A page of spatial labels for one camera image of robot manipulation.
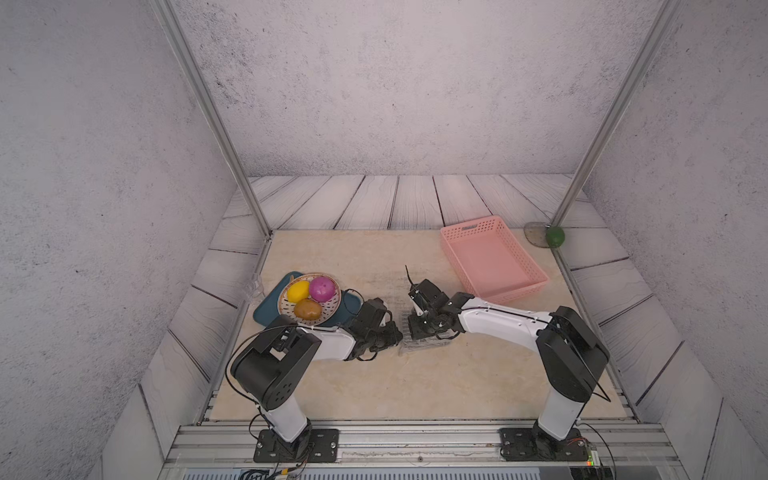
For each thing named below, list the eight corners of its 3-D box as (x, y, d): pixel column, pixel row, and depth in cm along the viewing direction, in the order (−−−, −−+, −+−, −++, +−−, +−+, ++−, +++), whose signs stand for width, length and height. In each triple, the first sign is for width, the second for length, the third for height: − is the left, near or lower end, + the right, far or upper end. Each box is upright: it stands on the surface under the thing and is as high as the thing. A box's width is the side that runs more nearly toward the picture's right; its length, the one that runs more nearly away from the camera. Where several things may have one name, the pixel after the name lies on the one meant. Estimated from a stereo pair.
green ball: (551, 250, 117) (555, 243, 114) (543, 233, 123) (546, 226, 120) (565, 250, 117) (570, 243, 114) (557, 233, 123) (561, 226, 120)
